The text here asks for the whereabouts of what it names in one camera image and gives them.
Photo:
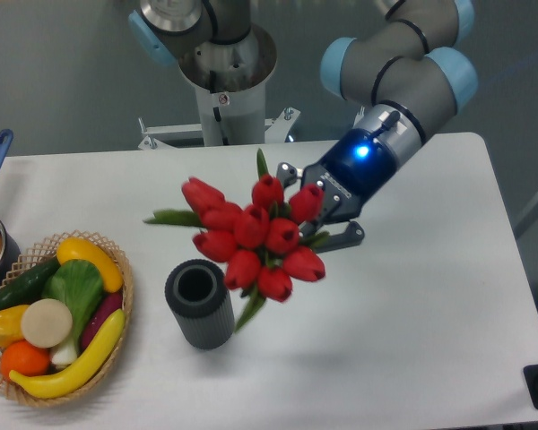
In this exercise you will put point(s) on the yellow banana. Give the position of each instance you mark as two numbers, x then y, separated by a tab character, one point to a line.
77	374

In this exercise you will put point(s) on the woven wicker basket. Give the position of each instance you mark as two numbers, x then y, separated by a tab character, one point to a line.
46	250

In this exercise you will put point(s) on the white metal base frame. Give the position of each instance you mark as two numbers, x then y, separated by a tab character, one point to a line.
277	130

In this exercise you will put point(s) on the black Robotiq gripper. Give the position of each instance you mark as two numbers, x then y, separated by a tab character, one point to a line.
354	169

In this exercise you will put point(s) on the green bok choy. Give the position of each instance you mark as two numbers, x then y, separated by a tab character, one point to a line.
78	285

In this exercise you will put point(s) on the dark green cucumber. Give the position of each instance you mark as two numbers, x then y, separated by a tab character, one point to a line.
28	286

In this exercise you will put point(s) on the yellow squash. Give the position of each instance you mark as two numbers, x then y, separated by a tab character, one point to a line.
77	248

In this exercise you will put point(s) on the purple sweet potato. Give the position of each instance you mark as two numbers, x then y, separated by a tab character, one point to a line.
107	306

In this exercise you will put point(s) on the yellow bell pepper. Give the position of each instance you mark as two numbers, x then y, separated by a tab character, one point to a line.
11	325

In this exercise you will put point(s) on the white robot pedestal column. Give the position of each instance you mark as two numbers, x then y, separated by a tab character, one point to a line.
229	83

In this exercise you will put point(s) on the dark grey ribbed vase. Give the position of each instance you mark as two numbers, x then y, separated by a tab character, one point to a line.
200	302

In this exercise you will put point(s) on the beige round mushroom slice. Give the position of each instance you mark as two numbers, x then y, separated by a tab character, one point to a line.
46	323

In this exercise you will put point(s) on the red tulip bouquet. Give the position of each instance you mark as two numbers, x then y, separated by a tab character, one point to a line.
261	245

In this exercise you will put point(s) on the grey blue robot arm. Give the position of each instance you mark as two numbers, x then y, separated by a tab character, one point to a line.
409	80

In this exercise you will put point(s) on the orange fruit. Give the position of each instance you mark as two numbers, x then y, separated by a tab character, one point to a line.
25	359

